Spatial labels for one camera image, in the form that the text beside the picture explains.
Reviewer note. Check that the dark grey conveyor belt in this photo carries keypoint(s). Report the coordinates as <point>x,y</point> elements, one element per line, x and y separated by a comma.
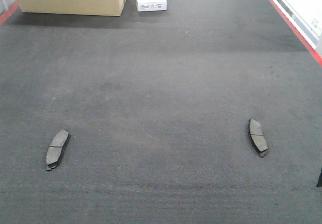
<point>157,105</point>

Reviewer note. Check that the white machine frame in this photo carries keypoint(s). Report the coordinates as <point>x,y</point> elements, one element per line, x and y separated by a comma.
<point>308,14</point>

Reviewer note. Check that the dark grey brake pad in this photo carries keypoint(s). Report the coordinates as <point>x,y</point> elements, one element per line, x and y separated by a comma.
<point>257,137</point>

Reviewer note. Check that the red conveyor edge rail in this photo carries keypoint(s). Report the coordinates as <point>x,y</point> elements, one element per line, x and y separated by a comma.
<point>296,30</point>

